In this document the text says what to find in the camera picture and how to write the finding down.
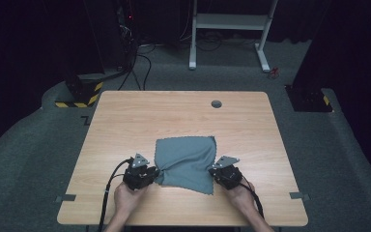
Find person's left hand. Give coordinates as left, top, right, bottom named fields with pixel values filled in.
left=113, top=181, right=150, bottom=217

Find grey tape strip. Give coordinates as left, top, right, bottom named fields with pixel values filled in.
left=289, top=191, right=311, bottom=202
left=55, top=193, right=77, bottom=204

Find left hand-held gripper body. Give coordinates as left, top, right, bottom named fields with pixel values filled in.
left=122, top=153, right=157, bottom=191

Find black stand base yellow mark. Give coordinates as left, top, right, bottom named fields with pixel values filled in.
left=284, top=84, right=334, bottom=114

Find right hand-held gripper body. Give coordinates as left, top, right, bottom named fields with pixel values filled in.
left=211, top=156, right=243, bottom=190

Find grey cloth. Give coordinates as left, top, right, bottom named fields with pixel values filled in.
left=153, top=135, right=218, bottom=196

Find black floor cables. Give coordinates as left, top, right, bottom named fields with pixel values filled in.
left=117, top=40, right=182, bottom=92

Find person's right hand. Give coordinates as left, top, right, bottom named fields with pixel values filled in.
left=226, top=179, right=257, bottom=211

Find black equipment rack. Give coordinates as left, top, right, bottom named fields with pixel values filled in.
left=114, top=0, right=139, bottom=71

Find black yellow striped stand base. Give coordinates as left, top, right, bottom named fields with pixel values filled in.
left=54, top=74, right=105, bottom=109

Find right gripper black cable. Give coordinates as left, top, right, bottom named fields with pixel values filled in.
left=239, top=175, right=266, bottom=220

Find white metal stand frame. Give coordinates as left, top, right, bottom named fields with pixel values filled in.
left=187, top=0, right=279, bottom=73

